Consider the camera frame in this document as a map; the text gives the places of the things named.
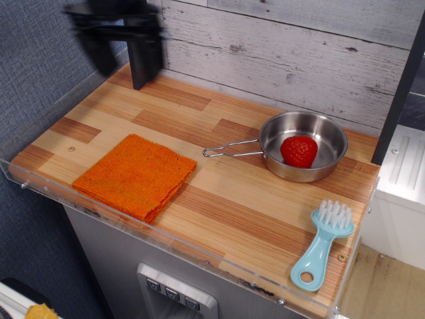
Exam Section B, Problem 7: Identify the black and yellow object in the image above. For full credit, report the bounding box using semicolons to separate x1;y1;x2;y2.
1;278;60;319

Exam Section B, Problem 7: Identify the orange knitted cloth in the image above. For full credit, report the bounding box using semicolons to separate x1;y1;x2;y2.
72;134;197;224

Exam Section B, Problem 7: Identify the dark left upright post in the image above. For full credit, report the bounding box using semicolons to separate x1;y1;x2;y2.
120;0;165;90

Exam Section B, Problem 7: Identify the light blue scrub brush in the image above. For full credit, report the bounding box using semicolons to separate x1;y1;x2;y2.
290;199;355;292

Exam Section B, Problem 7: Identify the small steel pan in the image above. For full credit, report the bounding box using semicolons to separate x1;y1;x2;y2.
203;111;348;183

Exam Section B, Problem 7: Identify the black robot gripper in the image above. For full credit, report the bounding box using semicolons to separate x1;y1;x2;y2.
62;3;167;76

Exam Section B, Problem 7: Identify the clear acrylic guard rail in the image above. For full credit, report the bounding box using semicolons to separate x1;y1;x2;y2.
1;46;383;318

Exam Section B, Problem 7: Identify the dark upright post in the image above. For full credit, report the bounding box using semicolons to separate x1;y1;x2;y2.
371;13;424;165
120;0;165;90

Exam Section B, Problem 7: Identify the dark right upright post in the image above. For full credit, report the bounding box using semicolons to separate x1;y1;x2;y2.
371;13;424;165

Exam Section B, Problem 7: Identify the white toy sink unit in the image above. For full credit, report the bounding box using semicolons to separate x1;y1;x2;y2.
361;125;424;269

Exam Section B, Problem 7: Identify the red toy strawberry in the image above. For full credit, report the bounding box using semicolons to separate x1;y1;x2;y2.
280;136;318;168

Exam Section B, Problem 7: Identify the grey cabinet with dispenser panel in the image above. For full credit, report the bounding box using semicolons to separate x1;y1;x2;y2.
64;206;300;318

